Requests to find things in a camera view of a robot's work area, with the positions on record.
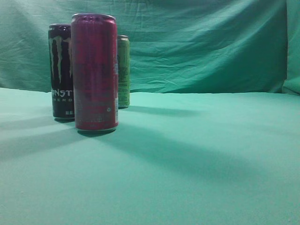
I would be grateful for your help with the green energy drink can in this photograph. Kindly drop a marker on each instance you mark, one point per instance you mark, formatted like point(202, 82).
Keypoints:
point(123, 57)

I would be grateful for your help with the black Monster energy can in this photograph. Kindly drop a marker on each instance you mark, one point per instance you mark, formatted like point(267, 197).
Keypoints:
point(61, 72)

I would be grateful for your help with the pink energy drink can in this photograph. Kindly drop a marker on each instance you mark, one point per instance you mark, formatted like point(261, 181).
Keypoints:
point(95, 78)

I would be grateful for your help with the green backdrop cloth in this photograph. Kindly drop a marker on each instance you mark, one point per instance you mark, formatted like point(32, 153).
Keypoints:
point(176, 46)

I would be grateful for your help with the green table cloth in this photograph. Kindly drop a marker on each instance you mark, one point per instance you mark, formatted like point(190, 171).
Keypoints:
point(175, 159)

